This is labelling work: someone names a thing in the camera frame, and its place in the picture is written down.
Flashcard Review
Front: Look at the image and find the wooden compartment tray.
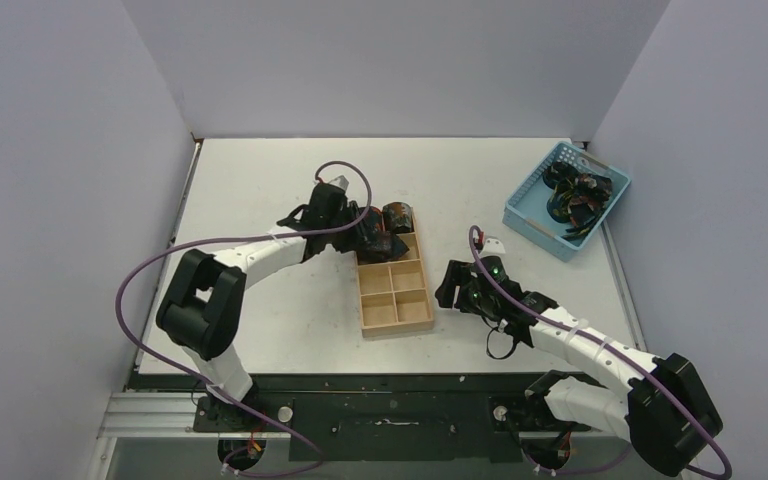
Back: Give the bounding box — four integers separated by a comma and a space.
355, 209, 434, 339

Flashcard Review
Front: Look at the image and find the blue plastic basket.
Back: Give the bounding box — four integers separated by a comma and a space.
503, 142, 631, 262

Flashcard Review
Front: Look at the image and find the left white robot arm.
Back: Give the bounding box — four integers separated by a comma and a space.
156, 176, 359, 431

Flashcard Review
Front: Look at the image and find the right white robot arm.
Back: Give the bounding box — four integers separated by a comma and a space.
434, 256, 723, 477

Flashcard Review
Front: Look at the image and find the colourful ties pile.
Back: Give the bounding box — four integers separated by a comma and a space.
541, 161, 613, 242

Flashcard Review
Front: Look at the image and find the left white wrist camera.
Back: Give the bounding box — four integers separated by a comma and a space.
327, 175, 350, 194

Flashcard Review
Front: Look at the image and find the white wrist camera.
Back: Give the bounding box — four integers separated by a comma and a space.
477, 236, 506, 257
327, 175, 350, 194

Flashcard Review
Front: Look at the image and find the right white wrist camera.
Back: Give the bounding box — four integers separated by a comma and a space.
477, 236, 506, 257

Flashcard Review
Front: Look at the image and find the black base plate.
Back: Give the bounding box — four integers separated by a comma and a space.
191, 372, 597, 465

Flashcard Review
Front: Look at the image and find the aluminium frame rail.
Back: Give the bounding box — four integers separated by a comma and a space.
95, 390, 293, 440

